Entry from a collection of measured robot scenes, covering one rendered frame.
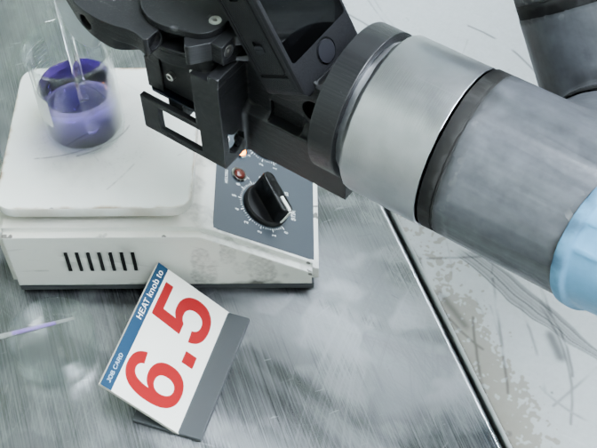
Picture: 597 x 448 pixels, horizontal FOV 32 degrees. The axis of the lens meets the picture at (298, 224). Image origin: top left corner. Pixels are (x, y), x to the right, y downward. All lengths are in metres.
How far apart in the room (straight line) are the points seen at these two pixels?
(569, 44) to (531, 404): 0.26
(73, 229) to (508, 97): 0.32
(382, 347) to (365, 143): 0.26
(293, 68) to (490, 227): 0.11
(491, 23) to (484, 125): 0.46
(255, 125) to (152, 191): 0.15
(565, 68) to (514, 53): 0.35
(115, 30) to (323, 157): 0.11
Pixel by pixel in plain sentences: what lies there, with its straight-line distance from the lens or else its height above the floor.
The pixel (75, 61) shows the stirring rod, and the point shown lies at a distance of 0.63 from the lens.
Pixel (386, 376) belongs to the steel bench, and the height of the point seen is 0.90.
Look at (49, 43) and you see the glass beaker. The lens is 0.67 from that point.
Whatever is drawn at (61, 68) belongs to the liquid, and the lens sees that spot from 0.68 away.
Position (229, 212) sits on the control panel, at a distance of 0.67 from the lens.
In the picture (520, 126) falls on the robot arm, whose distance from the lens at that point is 0.43.
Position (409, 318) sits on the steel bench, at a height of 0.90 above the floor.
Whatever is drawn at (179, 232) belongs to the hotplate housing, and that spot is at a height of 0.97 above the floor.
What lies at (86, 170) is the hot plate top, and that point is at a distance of 0.67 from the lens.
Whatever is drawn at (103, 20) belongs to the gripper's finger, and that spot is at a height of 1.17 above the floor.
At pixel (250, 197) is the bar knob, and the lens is 0.68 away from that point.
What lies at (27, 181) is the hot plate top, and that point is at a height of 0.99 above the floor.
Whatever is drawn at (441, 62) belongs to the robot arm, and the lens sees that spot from 0.45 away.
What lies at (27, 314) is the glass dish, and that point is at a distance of 0.70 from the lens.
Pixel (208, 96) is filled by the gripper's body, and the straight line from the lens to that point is 0.49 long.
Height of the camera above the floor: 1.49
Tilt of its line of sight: 53 degrees down
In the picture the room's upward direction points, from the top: 1 degrees counter-clockwise
